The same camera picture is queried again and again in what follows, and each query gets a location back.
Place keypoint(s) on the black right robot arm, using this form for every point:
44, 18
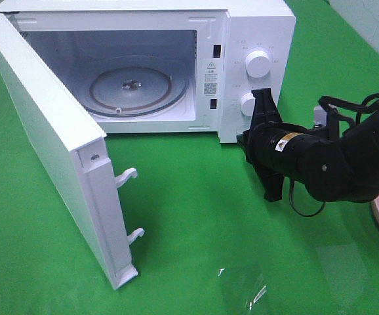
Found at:
343, 166

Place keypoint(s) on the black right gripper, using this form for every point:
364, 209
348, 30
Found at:
256, 143

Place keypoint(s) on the upper white dial knob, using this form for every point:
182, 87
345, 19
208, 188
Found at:
257, 63

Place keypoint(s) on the white microwave oven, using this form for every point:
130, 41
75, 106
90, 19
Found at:
212, 37

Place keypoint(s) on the clear tape patch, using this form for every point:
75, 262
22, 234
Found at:
244, 290

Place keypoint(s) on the white dial knob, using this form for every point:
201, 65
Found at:
247, 104
257, 63

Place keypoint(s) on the green table cover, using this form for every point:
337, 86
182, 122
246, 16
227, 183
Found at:
202, 208

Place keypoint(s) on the white microwave door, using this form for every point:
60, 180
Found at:
71, 146

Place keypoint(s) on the lower white dial knob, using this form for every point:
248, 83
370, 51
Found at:
247, 104

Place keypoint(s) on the glass microwave turntable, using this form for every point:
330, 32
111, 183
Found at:
133, 86

